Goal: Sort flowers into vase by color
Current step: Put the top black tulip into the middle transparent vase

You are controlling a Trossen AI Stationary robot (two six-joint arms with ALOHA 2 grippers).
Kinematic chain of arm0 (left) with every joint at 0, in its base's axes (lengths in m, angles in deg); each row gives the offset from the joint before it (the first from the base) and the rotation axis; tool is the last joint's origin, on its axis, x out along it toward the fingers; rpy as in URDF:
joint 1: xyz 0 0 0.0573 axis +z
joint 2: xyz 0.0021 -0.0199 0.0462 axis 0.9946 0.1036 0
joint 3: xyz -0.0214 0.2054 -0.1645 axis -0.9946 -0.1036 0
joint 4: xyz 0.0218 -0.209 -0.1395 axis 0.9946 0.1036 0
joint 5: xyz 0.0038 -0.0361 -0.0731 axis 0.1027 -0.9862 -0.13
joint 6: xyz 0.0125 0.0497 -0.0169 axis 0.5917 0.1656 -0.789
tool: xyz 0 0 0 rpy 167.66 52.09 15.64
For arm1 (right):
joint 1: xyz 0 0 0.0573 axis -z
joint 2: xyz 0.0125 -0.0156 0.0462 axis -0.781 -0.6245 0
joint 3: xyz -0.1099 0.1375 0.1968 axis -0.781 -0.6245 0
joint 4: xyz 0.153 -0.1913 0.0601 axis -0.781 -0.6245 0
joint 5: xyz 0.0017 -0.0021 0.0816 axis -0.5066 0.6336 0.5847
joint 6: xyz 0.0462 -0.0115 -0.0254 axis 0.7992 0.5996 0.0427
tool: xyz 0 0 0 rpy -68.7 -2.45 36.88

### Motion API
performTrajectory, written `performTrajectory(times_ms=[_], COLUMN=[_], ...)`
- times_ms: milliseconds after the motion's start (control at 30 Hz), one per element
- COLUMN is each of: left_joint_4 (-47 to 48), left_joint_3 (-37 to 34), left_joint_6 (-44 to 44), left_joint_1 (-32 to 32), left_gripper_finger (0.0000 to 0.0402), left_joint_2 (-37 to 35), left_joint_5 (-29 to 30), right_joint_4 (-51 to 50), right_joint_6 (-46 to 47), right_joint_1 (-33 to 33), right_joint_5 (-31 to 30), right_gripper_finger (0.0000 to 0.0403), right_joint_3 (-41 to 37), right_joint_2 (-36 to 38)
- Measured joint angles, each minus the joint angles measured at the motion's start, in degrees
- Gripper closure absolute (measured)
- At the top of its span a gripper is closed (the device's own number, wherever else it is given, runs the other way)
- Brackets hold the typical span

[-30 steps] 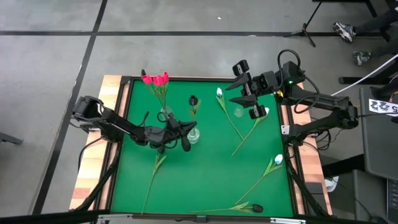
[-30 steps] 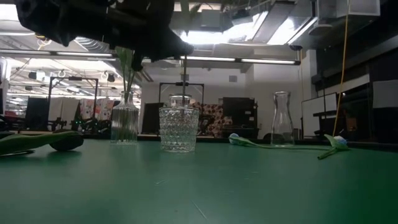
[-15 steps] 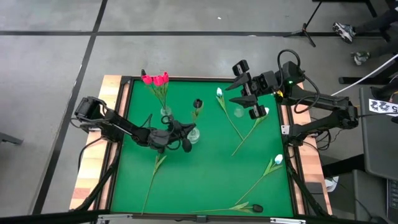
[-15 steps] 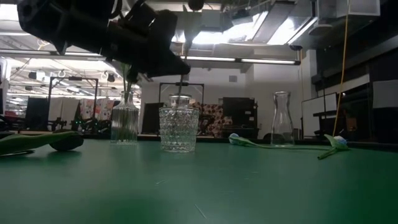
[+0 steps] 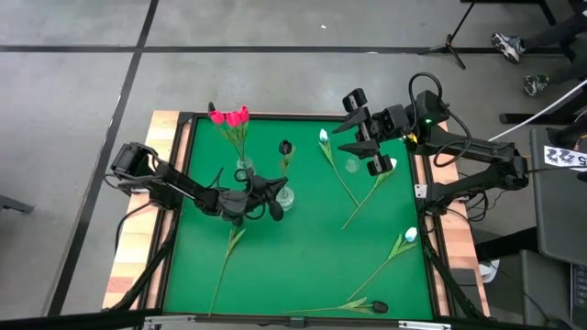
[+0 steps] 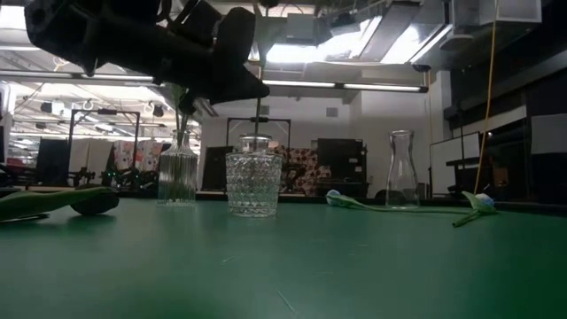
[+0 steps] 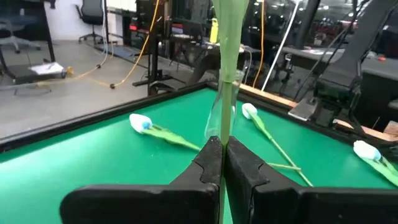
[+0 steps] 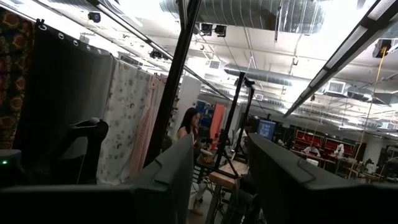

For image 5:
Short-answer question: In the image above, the black stand base bar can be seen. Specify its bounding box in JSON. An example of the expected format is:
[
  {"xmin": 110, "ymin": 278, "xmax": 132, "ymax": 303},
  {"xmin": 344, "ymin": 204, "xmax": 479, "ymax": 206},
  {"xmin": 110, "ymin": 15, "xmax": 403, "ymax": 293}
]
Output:
[{"xmin": 499, "ymin": 112, "xmax": 580, "ymax": 126}]

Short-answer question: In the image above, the black table frame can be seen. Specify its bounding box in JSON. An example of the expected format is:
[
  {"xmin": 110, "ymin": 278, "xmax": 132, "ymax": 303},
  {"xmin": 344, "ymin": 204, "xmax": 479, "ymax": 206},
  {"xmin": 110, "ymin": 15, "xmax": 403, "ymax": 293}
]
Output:
[{"xmin": 103, "ymin": 103, "xmax": 492, "ymax": 329}]

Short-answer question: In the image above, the white cable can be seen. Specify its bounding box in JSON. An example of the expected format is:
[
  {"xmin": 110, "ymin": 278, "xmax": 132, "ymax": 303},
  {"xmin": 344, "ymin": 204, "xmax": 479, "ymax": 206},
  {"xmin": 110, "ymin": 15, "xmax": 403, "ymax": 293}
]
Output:
[{"xmin": 488, "ymin": 78, "xmax": 587, "ymax": 142}]

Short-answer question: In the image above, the silver metal bracket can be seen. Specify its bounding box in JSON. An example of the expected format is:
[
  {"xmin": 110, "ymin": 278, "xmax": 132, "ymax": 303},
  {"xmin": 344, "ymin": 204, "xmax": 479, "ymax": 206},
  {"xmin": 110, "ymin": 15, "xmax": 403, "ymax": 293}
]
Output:
[
  {"xmin": 397, "ymin": 320, "xmax": 453, "ymax": 330},
  {"xmin": 142, "ymin": 314, "xmax": 197, "ymax": 329}
]

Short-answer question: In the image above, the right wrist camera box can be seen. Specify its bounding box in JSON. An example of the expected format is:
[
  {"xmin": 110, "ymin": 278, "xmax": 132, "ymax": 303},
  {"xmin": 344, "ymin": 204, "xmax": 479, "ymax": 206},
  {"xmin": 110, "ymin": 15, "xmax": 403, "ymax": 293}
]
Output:
[{"xmin": 382, "ymin": 104, "xmax": 412, "ymax": 137}]

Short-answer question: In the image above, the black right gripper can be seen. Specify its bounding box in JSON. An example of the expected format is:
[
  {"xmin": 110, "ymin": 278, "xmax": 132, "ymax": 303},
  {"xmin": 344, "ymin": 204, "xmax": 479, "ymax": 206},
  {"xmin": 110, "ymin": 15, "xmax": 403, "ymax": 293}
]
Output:
[{"xmin": 331, "ymin": 88, "xmax": 414, "ymax": 178}]

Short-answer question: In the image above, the black artificial tulip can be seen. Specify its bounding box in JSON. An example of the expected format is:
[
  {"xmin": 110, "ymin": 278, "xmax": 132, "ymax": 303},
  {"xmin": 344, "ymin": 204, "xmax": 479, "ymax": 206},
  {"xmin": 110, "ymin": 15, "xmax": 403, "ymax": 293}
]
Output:
[
  {"xmin": 278, "ymin": 139, "xmax": 297, "ymax": 196},
  {"xmin": 207, "ymin": 225, "xmax": 248, "ymax": 317},
  {"xmin": 280, "ymin": 297, "xmax": 390, "ymax": 316}
]

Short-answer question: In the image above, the green table mat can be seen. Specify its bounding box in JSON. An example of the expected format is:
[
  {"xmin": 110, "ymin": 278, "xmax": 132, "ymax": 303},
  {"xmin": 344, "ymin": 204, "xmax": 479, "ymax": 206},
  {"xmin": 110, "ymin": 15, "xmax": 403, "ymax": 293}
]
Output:
[{"xmin": 162, "ymin": 117, "xmax": 435, "ymax": 321}]

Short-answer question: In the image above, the person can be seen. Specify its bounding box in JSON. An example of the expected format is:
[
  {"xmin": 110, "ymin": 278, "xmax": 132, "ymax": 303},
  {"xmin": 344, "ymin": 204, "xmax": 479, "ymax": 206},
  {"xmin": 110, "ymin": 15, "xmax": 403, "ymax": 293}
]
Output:
[{"xmin": 490, "ymin": 8, "xmax": 587, "ymax": 98}]

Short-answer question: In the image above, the dark furniture foot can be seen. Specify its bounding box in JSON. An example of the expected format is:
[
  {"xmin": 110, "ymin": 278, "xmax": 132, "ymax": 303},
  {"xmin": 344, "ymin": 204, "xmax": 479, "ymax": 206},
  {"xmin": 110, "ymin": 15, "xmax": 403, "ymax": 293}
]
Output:
[{"xmin": 0, "ymin": 194, "xmax": 36, "ymax": 216}]

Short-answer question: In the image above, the grey desk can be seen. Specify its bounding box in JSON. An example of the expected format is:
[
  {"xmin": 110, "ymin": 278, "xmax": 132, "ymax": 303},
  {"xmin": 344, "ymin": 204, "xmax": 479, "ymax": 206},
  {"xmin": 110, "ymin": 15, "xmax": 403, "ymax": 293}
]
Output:
[{"xmin": 529, "ymin": 127, "xmax": 587, "ymax": 267}]

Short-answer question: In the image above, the black laptop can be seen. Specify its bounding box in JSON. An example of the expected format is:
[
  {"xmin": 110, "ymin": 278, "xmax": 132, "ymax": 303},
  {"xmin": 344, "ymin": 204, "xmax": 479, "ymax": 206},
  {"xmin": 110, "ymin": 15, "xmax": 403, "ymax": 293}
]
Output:
[{"xmin": 570, "ymin": 263, "xmax": 587, "ymax": 327}]

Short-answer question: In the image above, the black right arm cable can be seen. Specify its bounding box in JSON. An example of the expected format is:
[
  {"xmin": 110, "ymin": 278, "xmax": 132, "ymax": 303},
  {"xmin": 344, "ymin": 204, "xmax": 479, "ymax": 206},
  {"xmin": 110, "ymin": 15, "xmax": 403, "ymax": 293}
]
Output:
[{"xmin": 406, "ymin": 71, "xmax": 473, "ymax": 169}]

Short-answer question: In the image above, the white printed marker sheet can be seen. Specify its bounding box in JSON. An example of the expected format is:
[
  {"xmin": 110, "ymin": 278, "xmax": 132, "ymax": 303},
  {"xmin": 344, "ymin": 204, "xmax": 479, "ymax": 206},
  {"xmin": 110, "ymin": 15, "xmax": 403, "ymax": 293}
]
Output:
[{"xmin": 543, "ymin": 145, "xmax": 587, "ymax": 171}]

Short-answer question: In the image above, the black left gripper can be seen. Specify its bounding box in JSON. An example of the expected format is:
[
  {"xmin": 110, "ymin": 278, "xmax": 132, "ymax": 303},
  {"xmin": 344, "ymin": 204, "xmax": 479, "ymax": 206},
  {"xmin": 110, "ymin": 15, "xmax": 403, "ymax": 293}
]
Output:
[{"xmin": 214, "ymin": 167, "xmax": 290, "ymax": 226}]

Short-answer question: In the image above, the white artificial tulip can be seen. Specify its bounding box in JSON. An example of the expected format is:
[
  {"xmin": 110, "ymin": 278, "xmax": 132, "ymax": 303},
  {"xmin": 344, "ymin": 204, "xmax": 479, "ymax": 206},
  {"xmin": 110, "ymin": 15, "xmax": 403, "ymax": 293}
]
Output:
[
  {"xmin": 345, "ymin": 226, "xmax": 418, "ymax": 303},
  {"xmin": 340, "ymin": 158, "xmax": 399, "ymax": 231},
  {"xmin": 317, "ymin": 128, "xmax": 360, "ymax": 207}
]

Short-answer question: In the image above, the diamond-cut glass vase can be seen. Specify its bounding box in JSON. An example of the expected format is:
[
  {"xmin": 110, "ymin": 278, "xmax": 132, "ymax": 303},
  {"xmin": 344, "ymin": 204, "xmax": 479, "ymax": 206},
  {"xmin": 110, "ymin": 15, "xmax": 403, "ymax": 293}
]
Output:
[{"xmin": 275, "ymin": 185, "xmax": 296, "ymax": 212}]

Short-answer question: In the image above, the black tripod stand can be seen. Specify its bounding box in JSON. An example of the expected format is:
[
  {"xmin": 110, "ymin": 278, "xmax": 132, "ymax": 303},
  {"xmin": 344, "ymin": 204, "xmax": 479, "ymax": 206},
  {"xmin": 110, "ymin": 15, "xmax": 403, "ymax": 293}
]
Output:
[{"xmin": 417, "ymin": 0, "xmax": 478, "ymax": 71}]

